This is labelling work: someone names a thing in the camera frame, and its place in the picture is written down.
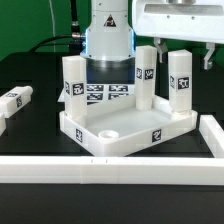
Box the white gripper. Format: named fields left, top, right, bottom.
left=132, top=0, right=224, bottom=70

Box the white desk top tray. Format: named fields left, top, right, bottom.
left=59, top=95, right=197, bottom=157

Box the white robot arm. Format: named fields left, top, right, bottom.
left=81, top=0, right=224, bottom=70

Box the white right obstacle rail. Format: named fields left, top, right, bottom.
left=199, top=115, right=224, bottom=159

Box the white obstacle rail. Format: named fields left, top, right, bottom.
left=0, top=156, right=224, bottom=186
left=199, top=115, right=224, bottom=159

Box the white marker base plate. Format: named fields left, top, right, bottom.
left=58, top=83, right=134, bottom=104

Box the black cable with connector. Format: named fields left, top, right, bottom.
left=27, top=0, right=88, bottom=54

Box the white thin cable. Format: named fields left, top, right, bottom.
left=48, top=0, right=57, bottom=38

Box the white front obstacle rail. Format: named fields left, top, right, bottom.
left=0, top=156, right=224, bottom=186

